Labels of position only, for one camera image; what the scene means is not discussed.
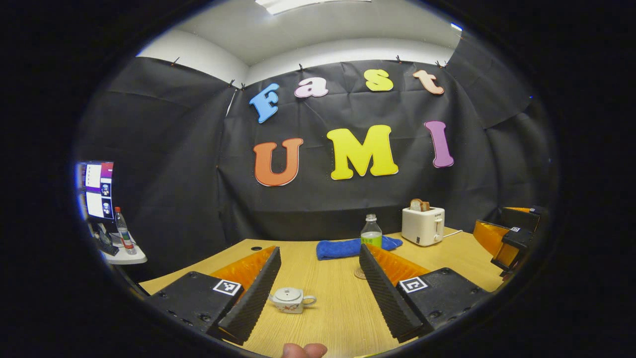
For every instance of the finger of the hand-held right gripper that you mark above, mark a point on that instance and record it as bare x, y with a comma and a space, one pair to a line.
516, 238
516, 219

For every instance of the round brown coaster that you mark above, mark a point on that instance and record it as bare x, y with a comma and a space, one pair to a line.
358, 274

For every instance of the green label water bottle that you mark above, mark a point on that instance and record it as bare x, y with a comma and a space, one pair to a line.
371, 233

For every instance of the blue towel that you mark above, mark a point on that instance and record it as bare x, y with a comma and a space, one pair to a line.
343, 247

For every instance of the white teacup lid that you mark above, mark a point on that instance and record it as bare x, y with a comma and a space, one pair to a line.
288, 295

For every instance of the white side table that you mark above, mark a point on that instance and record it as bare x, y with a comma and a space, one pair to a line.
129, 257

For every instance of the white toaster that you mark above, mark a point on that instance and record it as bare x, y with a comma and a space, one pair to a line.
421, 226

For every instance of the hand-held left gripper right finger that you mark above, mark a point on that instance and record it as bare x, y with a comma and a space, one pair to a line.
385, 298

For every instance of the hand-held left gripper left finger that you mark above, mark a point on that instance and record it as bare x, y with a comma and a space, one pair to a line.
256, 298

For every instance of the pale bread slice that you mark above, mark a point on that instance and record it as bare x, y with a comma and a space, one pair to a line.
416, 205

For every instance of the red cap plastic bottle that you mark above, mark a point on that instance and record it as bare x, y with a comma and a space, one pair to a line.
124, 233

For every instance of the small black device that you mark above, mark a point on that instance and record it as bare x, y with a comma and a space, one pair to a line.
107, 243

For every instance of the ceiling light panel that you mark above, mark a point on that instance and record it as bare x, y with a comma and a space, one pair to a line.
308, 5

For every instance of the computer monitor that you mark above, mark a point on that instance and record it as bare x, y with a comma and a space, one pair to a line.
98, 191

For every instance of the black backdrop cloth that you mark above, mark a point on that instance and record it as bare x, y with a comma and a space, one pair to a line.
198, 174

